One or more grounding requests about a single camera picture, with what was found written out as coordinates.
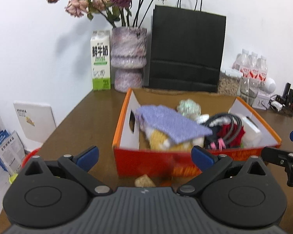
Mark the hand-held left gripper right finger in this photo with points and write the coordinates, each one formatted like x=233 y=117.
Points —
x=202 y=157

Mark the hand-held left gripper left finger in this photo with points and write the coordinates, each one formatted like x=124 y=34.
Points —
x=88 y=157

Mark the purple knitted cloth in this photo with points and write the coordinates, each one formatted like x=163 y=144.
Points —
x=170 y=124

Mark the iridescent mesh ball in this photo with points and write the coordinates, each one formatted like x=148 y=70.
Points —
x=188 y=108

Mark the orange cardboard box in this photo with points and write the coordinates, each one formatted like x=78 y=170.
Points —
x=149 y=160

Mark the yellow sponge block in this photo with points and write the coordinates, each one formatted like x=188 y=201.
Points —
x=144 y=181

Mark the translucent white plastic container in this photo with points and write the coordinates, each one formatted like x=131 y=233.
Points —
x=252 y=129

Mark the clear seed storage container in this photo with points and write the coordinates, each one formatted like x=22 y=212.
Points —
x=229 y=84

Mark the pink clip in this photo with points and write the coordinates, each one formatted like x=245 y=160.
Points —
x=216 y=144

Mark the white charger plug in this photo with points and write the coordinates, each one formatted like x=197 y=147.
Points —
x=276 y=106

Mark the red fabric piece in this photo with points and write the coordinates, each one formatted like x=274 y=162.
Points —
x=228 y=129

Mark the black power adapters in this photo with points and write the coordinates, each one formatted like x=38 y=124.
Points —
x=288 y=92

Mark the yellow plush toy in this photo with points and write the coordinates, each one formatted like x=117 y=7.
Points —
x=158 y=139

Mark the white printed tin box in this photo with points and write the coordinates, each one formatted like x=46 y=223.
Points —
x=262 y=101

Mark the red plastic basin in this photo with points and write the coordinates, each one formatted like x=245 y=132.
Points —
x=30 y=157

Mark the clear glass cup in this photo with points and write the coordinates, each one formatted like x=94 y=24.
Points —
x=249 y=91

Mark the white flat board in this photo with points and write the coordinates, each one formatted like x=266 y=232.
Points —
x=34 y=119

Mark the red label water bottle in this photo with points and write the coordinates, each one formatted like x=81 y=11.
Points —
x=263 y=69
x=241 y=64
x=253 y=65

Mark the green small object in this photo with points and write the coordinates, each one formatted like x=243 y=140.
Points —
x=13 y=178

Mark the green white milk carton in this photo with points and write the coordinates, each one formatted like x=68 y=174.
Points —
x=100 y=61

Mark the black paper bag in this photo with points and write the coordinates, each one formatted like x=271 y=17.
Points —
x=185 y=48

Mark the purple marbled vase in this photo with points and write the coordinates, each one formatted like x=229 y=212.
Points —
x=128 y=53

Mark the dried rose bouquet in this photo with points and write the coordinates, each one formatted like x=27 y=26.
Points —
x=122 y=0

